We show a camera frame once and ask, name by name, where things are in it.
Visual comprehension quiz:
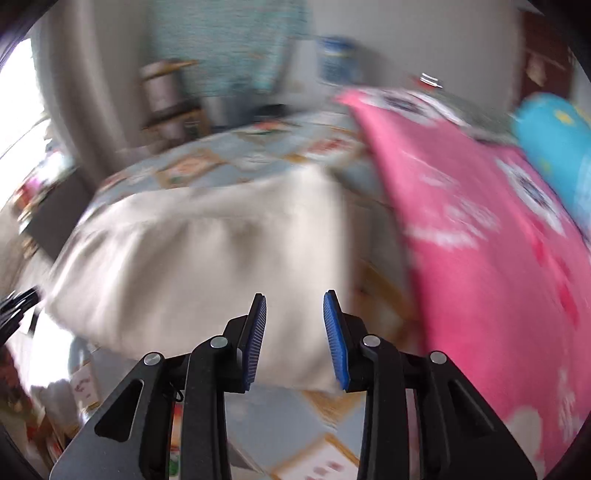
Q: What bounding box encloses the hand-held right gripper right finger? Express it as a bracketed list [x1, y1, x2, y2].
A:
[322, 290, 537, 480]

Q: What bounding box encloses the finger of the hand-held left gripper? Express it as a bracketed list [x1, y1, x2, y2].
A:
[0, 286, 41, 345]

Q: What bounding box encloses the blue dotted pillow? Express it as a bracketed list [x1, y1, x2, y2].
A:
[512, 91, 591, 241]

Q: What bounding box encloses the large blue water jug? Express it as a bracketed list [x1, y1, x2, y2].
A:
[316, 36, 366, 87]

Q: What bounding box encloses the grey floral lace-edged pillow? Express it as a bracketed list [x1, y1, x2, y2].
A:
[438, 87, 519, 145]

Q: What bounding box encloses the grey curtain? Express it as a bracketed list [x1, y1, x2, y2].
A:
[32, 0, 154, 185]

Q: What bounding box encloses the teal floral cloth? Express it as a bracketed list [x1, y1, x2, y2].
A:
[148, 0, 315, 93]

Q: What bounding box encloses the pink floral blanket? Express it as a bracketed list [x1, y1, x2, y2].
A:
[335, 88, 591, 478]

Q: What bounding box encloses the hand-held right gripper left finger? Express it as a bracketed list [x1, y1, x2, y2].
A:
[50, 292, 267, 480]

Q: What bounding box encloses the wooden stool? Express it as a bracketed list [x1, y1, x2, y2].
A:
[139, 58, 209, 145]

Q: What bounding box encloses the beige zip jacket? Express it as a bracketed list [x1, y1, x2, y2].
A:
[44, 164, 357, 396]

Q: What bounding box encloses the blue-grey printed bed sheet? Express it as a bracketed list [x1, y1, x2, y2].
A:
[28, 111, 419, 480]

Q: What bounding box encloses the white pot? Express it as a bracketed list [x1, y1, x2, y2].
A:
[141, 65, 182, 116]

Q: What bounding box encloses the translucent plastic container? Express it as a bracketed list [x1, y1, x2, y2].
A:
[202, 92, 242, 136]

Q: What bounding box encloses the dark red door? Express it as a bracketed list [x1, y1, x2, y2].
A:
[522, 9, 583, 103]

